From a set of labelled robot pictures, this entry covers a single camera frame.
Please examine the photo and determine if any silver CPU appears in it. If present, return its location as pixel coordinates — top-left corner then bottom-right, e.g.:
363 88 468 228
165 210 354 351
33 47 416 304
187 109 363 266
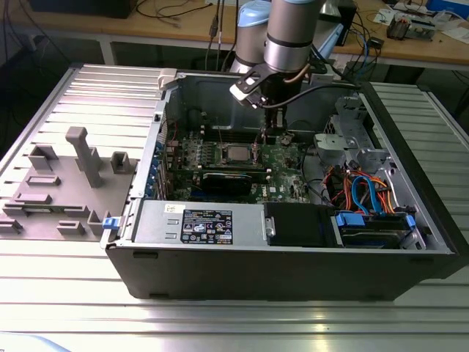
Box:
226 144 254 163

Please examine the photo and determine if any CPU cooler heat sink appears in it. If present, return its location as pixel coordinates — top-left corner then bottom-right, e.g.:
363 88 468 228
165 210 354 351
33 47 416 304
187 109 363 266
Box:
386 16 410 40

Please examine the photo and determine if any black plastic drive cover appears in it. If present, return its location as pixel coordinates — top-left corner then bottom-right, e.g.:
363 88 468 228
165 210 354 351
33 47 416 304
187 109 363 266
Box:
263 201 340 249

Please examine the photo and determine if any white paper tag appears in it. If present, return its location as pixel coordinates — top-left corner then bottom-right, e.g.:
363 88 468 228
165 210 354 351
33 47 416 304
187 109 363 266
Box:
329 60 348 81

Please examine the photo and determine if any green motherboard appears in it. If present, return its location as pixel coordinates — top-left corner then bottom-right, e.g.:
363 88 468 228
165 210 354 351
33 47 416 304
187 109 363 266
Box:
163 130 316 206

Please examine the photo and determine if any black NVIDIA graphics card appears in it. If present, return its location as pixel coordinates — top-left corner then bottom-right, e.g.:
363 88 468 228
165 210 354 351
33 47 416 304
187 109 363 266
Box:
171 166 270 199

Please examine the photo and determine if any white paper sheet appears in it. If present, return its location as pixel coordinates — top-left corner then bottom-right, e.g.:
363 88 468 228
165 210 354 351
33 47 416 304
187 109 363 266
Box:
439 20 469 47
372 7 396 26

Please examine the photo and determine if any silver metal drive cage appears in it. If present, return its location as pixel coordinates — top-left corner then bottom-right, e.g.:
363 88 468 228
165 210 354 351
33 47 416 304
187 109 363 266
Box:
313 94 432 251

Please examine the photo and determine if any hard disk in blue carrier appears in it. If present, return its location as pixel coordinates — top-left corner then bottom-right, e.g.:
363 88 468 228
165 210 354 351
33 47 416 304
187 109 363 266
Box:
331 209 417 251

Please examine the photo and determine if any grey electronic device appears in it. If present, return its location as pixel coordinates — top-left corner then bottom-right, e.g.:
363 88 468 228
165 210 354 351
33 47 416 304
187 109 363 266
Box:
407 17 437 42

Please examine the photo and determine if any wooden desk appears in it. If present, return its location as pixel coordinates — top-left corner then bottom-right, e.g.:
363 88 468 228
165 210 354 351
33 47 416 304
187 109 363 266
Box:
0 0 469 70

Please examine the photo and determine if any black PC case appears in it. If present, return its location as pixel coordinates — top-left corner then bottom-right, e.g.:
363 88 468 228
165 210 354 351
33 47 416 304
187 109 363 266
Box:
100 67 469 304

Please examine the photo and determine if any grey power supply unit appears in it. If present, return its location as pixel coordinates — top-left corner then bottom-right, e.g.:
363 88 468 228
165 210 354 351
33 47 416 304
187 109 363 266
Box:
132 199 267 247

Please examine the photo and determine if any blue cardboard box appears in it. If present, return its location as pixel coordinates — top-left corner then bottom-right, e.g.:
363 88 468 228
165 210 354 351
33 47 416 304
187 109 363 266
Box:
427 0 469 15

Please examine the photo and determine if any black box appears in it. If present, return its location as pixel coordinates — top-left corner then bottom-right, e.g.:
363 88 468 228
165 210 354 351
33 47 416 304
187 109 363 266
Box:
28 0 132 20

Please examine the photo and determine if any grey parts rack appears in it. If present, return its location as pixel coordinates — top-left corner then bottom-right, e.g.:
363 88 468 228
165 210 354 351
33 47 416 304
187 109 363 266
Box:
0 126 142 243

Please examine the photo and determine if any thick black camera cable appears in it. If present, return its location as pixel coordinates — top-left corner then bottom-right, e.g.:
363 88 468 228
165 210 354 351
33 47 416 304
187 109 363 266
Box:
263 65 364 109

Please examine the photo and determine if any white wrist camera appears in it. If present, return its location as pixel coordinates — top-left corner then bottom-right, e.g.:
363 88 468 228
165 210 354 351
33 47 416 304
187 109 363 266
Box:
229 65 272 110

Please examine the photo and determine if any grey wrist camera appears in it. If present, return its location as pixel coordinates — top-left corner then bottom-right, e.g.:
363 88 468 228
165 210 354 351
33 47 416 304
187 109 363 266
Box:
309 62 335 86

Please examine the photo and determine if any black wire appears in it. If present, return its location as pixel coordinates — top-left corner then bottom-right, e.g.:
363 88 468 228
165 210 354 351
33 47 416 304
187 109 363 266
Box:
299 144 333 206

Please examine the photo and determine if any black USB cable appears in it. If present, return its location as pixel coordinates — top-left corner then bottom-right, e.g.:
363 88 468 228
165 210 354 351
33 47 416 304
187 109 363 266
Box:
204 0 225 73

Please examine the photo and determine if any red wire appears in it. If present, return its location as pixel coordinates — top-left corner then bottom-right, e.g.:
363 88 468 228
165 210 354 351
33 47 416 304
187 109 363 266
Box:
322 165 355 208

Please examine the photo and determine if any blue wire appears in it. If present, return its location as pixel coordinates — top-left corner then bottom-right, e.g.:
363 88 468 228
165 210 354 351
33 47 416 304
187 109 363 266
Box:
350 175 383 217

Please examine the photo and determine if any orange wire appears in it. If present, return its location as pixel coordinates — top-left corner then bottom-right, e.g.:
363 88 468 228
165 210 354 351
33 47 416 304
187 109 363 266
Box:
369 177 399 216

